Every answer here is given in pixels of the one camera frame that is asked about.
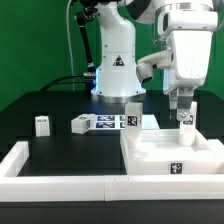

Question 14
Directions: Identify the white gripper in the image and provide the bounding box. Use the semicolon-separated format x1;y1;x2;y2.
163;30;212;121

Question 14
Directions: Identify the white square tabletop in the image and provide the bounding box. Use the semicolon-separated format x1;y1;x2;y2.
120;129;224;175

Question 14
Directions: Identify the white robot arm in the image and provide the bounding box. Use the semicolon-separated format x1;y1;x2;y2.
76;0;224;121

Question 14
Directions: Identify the AprilTag marker sheet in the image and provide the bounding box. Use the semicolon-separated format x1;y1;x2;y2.
93;115;159;130

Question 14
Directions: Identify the white U-shaped fence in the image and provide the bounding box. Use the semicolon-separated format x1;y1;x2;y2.
0;141;224;202

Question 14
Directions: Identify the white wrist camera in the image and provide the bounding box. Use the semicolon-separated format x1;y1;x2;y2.
136;50;172;84

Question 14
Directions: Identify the black cable bundle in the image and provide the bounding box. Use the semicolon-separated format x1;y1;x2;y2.
39;74;98;93

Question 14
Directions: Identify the grey hanging cable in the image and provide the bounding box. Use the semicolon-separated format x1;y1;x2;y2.
65;0;76;92

